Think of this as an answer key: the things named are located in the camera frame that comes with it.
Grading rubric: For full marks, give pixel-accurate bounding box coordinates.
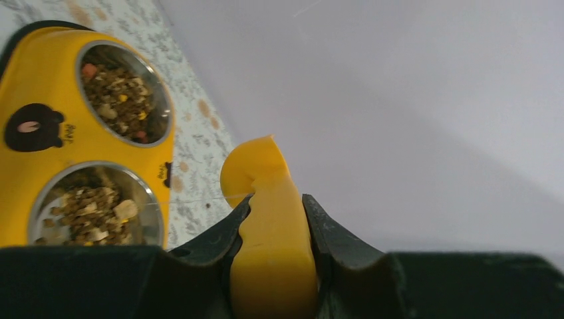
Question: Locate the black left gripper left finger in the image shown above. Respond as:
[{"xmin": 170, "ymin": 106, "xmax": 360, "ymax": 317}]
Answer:
[{"xmin": 1, "ymin": 198, "xmax": 250, "ymax": 318}]

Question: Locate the yellow plastic scoop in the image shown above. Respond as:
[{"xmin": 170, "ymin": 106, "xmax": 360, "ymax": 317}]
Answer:
[{"xmin": 220, "ymin": 136, "xmax": 318, "ymax": 318}]

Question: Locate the yellow double pet bowl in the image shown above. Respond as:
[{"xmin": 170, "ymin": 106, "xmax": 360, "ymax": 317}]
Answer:
[{"xmin": 1, "ymin": 21, "xmax": 174, "ymax": 247}]

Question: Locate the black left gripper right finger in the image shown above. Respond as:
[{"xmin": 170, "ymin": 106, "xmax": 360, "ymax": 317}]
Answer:
[{"xmin": 302, "ymin": 194, "xmax": 563, "ymax": 318}]

